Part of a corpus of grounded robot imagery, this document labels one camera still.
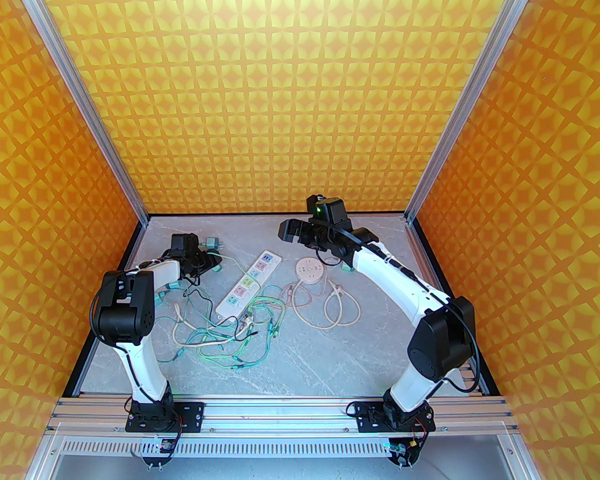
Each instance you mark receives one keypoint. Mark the round white socket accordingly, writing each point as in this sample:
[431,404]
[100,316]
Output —
[310,271]

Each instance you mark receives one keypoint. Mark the white power strip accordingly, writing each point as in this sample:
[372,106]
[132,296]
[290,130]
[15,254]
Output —
[250,283]

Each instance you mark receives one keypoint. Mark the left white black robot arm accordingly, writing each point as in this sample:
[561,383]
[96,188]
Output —
[122,308]

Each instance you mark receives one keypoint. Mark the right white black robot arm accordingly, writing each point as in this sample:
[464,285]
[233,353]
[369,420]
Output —
[440,338]

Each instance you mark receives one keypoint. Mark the small circuit board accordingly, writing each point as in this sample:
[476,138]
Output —
[166,449]
[400,450]

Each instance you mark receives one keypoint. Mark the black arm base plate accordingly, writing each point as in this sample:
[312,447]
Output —
[365,415]
[192,415]

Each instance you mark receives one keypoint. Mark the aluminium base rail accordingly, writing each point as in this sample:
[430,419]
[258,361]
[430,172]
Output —
[280,413]

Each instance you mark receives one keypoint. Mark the aluminium side rail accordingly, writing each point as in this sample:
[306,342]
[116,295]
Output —
[475,380]

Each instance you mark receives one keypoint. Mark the aluminium frame post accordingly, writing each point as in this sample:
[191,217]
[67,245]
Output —
[472,98]
[80,98]

